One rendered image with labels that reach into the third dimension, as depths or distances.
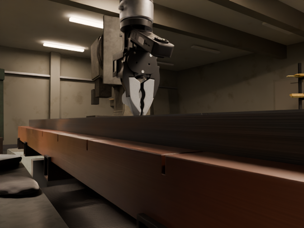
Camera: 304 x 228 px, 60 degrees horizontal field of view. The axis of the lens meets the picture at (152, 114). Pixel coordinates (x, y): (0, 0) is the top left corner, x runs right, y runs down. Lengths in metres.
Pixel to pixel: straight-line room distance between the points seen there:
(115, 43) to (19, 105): 5.24
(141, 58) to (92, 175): 0.30
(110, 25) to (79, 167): 4.73
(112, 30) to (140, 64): 4.49
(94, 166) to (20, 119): 9.15
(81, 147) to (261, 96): 9.29
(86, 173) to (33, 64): 9.38
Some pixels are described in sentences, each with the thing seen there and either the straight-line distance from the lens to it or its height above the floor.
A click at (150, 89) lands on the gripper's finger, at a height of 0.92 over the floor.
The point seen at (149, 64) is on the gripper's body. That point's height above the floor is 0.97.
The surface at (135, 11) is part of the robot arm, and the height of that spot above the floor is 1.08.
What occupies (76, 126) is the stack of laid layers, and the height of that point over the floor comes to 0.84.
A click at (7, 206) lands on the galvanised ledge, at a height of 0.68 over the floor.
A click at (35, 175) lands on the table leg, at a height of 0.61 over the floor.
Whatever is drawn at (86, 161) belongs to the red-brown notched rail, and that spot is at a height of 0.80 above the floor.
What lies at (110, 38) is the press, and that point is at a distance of 5.00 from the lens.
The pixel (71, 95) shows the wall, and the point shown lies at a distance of 9.89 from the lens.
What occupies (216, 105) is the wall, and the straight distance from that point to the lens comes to 10.75.
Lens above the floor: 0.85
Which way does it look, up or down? 2 degrees up
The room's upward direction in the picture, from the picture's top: straight up
